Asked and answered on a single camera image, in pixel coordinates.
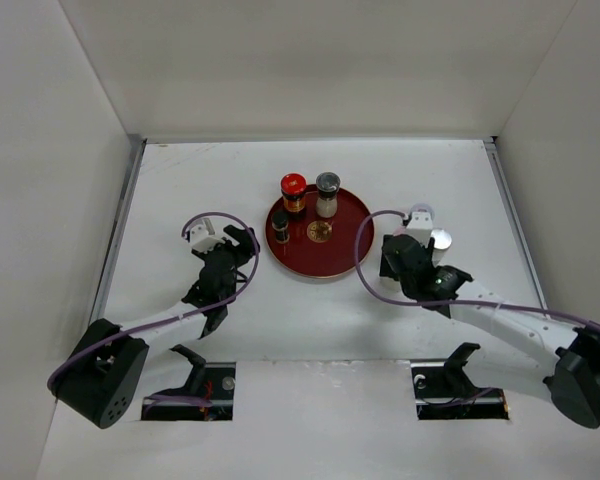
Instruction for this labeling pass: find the red round tray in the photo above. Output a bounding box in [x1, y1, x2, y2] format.
[264, 184, 375, 279]

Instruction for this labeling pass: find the red label grey lid jar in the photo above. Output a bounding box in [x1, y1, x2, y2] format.
[410, 203, 434, 214]

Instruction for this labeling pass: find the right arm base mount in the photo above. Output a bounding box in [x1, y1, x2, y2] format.
[410, 343, 509, 421]

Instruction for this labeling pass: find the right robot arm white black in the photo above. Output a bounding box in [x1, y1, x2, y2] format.
[381, 234, 600, 429]

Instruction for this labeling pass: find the grey lid white shaker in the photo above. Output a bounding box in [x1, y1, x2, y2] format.
[315, 172, 341, 219]

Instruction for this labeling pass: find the small dark spice bottle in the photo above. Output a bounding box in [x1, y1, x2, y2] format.
[271, 210, 289, 244]

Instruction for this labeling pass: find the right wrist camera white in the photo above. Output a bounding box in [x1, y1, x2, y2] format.
[404, 210, 434, 247]

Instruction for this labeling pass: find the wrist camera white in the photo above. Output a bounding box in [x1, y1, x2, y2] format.
[404, 210, 434, 247]
[184, 218, 221, 254]

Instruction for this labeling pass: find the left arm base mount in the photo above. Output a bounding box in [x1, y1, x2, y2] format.
[140, 344, 237, 422]

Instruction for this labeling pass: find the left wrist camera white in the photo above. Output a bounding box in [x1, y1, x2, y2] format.
[184, 218, 221, 254]

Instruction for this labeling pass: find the black cap white bottle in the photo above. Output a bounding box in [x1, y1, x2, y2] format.
[380, 277, 401, 292]

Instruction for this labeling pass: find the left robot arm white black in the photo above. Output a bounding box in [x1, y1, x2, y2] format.
[47, 219, 260, 429]

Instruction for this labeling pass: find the red lid sauce jar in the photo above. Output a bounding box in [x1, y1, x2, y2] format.
[280, 173, 307, 219]

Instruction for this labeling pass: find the silver lid blue label bottle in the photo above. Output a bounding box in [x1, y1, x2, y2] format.
[430, 228, 452, 266]

